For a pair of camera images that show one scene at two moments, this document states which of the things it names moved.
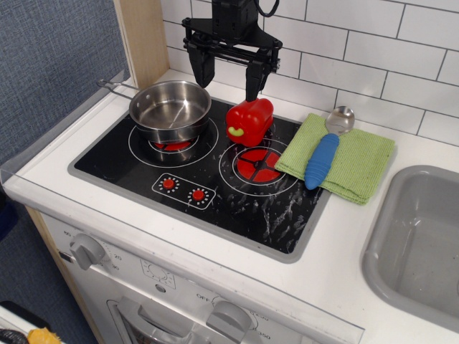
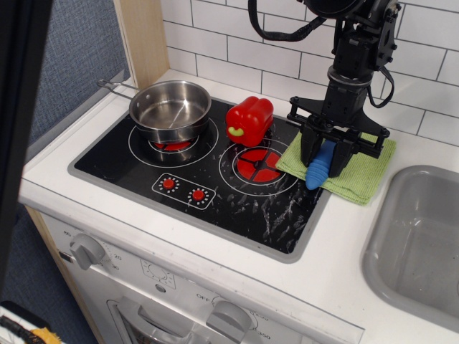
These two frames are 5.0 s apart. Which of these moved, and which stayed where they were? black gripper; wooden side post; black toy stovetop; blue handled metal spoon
Moved: black gripper
Stayed: wooden side post; blue handled metal spoon; black toy stovetop
